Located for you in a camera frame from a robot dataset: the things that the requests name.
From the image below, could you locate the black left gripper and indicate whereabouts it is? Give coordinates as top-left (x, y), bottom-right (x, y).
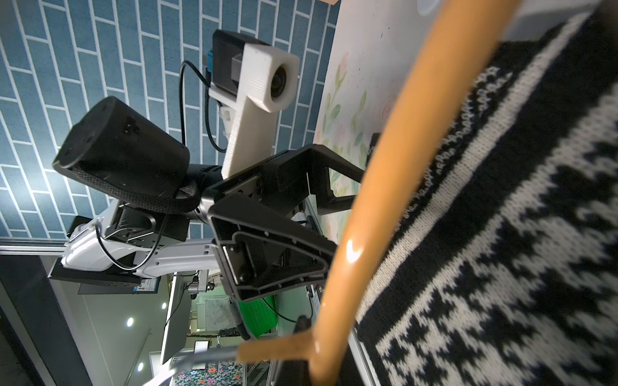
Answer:
top-left (197, 144), bottom-right (365, 302)

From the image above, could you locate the black white houndstooth scarf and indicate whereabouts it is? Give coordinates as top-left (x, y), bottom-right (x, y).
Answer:
top-left (357, 1), bottom-right (617, 385)

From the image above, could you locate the yellow wooden hanger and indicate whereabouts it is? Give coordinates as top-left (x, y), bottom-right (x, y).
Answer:
top-left (236, 1), bottom-right (518, 385)

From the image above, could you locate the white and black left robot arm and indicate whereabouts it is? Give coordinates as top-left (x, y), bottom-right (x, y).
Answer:
top-left (50, 96), bottom-right (363, 302)

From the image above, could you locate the green plastic basket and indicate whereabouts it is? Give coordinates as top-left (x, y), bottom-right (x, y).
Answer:
top-left (238, 296), bottom-right (278, 338)

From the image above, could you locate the floral table mat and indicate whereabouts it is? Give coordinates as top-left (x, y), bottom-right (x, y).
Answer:
top-left (314, 1), bottom-right (601, 243)

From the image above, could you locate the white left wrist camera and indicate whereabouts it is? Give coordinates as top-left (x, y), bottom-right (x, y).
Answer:
top-left (209, 30), bottom-right (299, 179)

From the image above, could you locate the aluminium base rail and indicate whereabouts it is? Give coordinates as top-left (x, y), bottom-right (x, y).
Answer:
top-left (1, 237), bottom-right (65, 257)

